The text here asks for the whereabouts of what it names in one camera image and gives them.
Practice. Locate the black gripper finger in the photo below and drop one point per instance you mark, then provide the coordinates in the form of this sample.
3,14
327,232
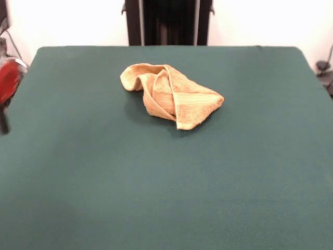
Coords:
4,122

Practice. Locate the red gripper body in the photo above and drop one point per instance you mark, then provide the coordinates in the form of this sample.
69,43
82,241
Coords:
7,80

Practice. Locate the tan terry towel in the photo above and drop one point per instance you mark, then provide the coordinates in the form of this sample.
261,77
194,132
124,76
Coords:
187,104

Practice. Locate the dark green table cloth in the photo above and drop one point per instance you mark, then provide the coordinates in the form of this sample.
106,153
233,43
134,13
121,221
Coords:
78,169

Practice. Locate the dark grey power adapter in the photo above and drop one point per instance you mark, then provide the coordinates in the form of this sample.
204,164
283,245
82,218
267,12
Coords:
322,65

